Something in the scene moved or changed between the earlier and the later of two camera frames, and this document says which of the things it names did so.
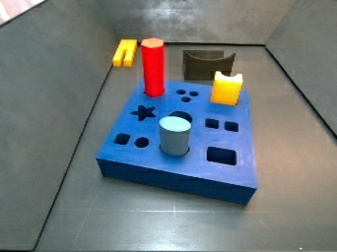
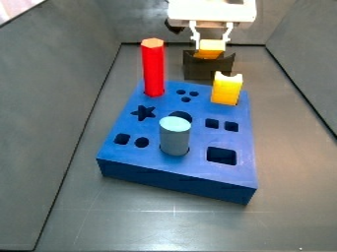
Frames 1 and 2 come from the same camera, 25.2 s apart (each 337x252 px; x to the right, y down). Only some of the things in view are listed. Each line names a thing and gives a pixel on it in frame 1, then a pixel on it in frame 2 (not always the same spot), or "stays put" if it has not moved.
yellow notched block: [226, 88] stays put
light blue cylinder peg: [176, 135] stays put
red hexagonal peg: [153, 66] stays put
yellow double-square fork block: [126, 45] -> [210, 48]
